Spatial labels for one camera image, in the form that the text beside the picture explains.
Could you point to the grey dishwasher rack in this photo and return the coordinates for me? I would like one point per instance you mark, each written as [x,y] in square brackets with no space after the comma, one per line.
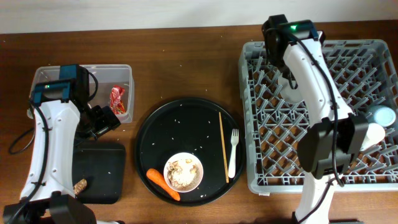
[364,73]

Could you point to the white plastic fork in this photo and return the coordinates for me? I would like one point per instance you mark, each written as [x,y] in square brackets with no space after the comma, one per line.
[232,161]

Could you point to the grey-white plate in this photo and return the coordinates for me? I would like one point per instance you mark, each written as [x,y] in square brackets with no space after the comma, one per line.
[289,92]

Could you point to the wooden chopstick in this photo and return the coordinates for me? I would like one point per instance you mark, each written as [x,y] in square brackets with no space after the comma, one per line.
[223,147]

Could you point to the black rectangular tray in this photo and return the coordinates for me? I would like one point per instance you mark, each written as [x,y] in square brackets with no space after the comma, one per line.
[102,165]

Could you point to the clear plastic bin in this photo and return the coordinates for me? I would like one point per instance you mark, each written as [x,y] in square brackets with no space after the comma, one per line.
[107,75]

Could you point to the light blue cup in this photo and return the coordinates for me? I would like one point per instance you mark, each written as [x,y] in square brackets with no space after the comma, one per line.
[382,115]

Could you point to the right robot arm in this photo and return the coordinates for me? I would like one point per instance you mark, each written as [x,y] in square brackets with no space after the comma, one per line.
[335,136]

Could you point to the white bowl with oatmeal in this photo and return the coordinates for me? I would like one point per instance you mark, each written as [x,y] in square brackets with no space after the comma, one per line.
[183,172]

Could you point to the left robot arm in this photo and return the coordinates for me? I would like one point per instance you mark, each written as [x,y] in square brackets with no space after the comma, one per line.
[63,119]

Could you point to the brown cookie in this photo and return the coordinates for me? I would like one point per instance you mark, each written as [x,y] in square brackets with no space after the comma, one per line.
[80,186]

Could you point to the round black tray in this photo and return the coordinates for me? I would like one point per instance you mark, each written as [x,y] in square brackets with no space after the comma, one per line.
[189,125]

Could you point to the cream white cup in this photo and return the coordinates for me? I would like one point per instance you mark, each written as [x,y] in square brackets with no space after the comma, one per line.
[374,135]

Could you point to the red snack wrapper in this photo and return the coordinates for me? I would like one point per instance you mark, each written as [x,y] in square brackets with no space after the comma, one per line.
[116,104]

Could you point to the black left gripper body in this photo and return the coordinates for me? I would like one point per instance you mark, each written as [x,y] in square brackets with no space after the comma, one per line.
[101,122]

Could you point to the orange carrot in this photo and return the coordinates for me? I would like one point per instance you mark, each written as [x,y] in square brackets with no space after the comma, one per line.
[157,178]

